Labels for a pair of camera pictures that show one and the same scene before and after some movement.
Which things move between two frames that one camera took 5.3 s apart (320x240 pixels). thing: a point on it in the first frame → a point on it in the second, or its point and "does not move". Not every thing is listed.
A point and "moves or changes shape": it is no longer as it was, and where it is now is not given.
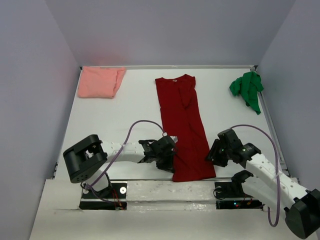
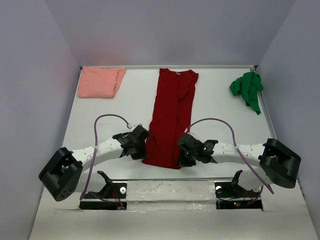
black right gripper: (212, 153) → (183, 161)
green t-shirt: (249, 86) does not move
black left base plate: (116, 192) does not move
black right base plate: (230, 196) does not move
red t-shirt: (193, 159) moves or changes shape
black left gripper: (168, 165) → (141, 155)
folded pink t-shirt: (99, 82) does not move
